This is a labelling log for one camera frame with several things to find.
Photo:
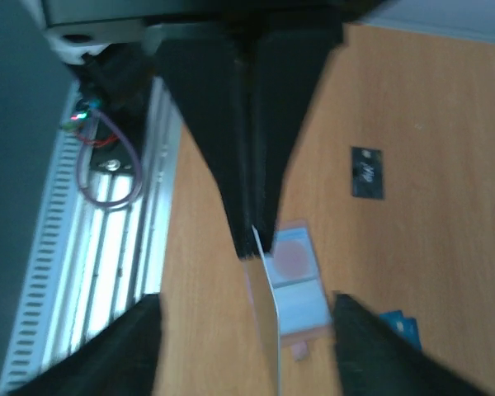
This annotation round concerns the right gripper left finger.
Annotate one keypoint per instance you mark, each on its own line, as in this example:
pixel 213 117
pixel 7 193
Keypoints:
pixel 121 360

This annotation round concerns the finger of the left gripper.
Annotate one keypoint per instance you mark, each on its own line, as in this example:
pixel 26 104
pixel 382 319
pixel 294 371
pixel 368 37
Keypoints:
pixel 205 80
pixel 287 69

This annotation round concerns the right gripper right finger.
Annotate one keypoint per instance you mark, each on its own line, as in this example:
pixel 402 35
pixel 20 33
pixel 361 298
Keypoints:
pixel 372 359

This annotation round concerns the blue VIP card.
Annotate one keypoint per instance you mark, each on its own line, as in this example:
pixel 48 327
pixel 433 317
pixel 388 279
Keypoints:
pixel 405 327

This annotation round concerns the pink card holder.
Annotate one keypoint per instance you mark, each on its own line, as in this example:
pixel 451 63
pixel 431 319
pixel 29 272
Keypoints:
pixel 302 306

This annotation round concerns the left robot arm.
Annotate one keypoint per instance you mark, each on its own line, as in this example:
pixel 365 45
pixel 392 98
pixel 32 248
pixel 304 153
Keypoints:
pixel 242 74

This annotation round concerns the left circuit board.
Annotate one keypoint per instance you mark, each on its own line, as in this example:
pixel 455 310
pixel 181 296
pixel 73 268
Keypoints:
pixel 82 111

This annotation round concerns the aluminium rail frame front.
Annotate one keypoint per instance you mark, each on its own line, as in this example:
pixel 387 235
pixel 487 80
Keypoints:
pixel 113 258

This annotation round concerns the grey slotted cable duct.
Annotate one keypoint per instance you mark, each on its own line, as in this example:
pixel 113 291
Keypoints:
pixel 31 327

